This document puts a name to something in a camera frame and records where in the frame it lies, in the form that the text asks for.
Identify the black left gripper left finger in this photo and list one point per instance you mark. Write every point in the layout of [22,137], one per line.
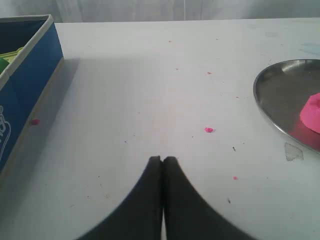
[140,214]

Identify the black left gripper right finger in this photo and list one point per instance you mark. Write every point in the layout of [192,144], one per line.
[187,215]

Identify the pink clay piece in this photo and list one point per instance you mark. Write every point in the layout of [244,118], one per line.
[310,114]

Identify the clear tape piece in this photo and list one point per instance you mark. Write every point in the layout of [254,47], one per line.
[292,152]

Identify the round steel plate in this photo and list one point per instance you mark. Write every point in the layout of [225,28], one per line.
[281,91]

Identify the blue cardboard box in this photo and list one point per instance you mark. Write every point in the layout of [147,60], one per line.
[33,42]

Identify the green item in box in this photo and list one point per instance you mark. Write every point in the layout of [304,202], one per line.
[7,58]

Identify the white backdrop curtain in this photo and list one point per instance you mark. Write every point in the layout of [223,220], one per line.
[78,11]

